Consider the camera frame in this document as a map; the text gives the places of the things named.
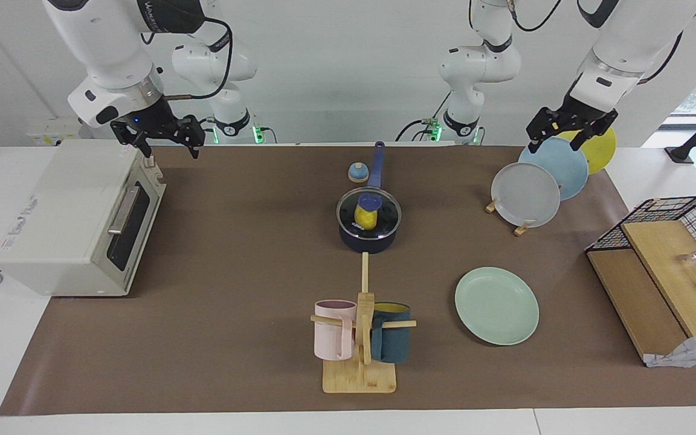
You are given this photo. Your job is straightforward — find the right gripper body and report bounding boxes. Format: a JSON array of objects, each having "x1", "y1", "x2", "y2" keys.
[{"x1": 121, "y1": 97, "x2": 177, "y2": 136}]

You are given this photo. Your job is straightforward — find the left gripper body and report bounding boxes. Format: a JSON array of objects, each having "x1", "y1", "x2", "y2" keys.
[{"x1": 561, "y1": 77, "x2": 612, "y2": 123}]

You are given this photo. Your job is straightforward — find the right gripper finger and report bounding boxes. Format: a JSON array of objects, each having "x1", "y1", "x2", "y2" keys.
[
  {"x1": 110, "y1": 120, "x2": 153, "y2": 159},
  {"x1": 169, "y1": 114, "x2": 207, "y2": 160}
]

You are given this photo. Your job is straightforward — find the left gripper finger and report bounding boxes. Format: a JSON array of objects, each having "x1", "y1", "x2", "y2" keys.
[
  {"x1": 569, "y1": 109, "x2": 619, "y2": 152},
  {"x1": 526, "y1": 106, "x2": 569, "y2": 155}
]

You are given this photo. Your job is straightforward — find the yellow plate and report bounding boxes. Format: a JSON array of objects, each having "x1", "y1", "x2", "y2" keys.
[{"x1": 556, "y1": 125, "x2": 617, "y2": 176}]

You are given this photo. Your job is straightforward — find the light blue plate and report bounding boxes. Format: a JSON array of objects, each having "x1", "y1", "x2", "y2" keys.
[{"x1": 518, "y1": 137, "x2": 590, "y2": 202}]

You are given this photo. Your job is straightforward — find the grey plate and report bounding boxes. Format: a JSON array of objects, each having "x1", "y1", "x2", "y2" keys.
[{"x1": 491, "y1": 161, "x2": 562, "y2": 229}]

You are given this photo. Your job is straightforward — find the wooden plate rack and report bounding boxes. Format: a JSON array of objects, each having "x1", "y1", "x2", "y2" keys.
[{"x1": 485, "y1": 199, "x2": 533, "y2": 237}]

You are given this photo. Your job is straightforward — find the glass lid with blue knob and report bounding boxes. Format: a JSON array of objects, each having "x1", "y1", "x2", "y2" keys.
[{"x1": 336, "y1": 187, "x2": 402, "y2": 240}]

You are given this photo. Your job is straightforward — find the light green plate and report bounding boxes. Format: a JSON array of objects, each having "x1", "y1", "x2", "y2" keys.
[{"x1": 454, "y1": 266, "x2": 540, "y2": 347}]

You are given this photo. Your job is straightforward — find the yellow potato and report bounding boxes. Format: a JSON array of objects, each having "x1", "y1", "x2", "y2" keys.
[{"x1": 354, "y1": 205, "x2": 379, "y2": 231}]

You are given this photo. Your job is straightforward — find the white toaster oven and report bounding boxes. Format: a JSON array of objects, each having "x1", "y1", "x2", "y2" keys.
[{"x1": 0, "y1": 140, "x2": 167, "y2": 297}]

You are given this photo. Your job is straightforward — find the brown wooden board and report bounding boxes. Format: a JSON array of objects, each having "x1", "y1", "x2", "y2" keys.
[{"x1": 587, "y1": 248, "x2": 688, "y2": 364}]

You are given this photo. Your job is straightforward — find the pink mug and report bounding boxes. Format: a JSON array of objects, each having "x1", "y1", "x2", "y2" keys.
[{"x1": 314, "y1": 299, "x2": 358, "y2": 362}]

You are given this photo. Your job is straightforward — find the dark teal mug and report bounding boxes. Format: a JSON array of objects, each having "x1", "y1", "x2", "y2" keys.
[{"x1": 370, "y1": 301, "x2": 412, "y2": 364}]

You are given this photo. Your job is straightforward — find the wooden mug rack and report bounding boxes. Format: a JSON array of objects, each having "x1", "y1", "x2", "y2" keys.
[{"x1": 310, "y1": 252, "x2": 417, "y2": 395}]

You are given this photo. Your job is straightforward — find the black cable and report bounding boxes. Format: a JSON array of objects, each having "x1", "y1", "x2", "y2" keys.
[
  {"x1": 140, "y1": 15, "x2": 234, "y2": 101},
  {"x1": 507, "y1": 0, "x2": 564, "y2": 33},
  {"x1": 637, "y1": 30, "x2": 686, "y2": 86},
  {"x1": 395, "y1": 91, "x2": 453, "y2": 143}
]

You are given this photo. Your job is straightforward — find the dark blue pot with handle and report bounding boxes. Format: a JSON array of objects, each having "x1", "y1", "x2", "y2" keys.
[{"x1": 336, "y1": 141, "x2": 402, "y2": 254}]

